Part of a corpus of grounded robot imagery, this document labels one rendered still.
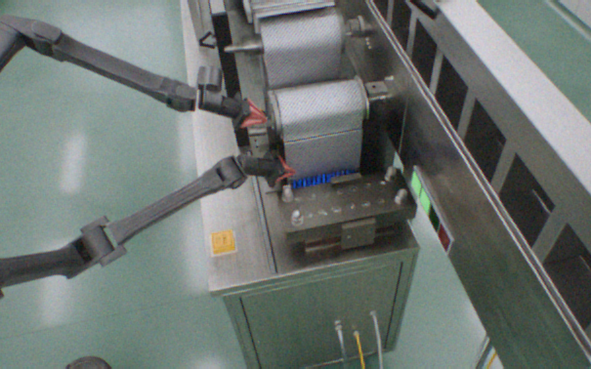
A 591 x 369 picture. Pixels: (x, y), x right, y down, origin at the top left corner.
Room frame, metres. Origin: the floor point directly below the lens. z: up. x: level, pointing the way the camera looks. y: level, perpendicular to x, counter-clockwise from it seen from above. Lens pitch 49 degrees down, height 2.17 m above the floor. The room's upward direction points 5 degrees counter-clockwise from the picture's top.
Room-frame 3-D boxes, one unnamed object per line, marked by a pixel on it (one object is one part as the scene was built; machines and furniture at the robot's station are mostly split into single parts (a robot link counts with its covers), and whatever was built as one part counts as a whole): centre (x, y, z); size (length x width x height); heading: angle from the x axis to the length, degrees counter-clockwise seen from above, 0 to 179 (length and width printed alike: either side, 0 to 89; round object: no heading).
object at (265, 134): (1.12, 0.08, 1.05); 0.06 x 0.05 x 0.31; 98
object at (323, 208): (0.93, -0.15, 1.00); 0.40 x 0.16 x 0.06; 98
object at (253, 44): (1.33, 0.09, 1.33); 0.06 x 0.06 x 0.06; 8
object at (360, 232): (0.84, -0.18, 0.96); 0.10 x 0.03 x 0.11; 98
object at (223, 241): (0.90, 0.24, 0.91); 0.07 x 0.07 x 0.02; 8
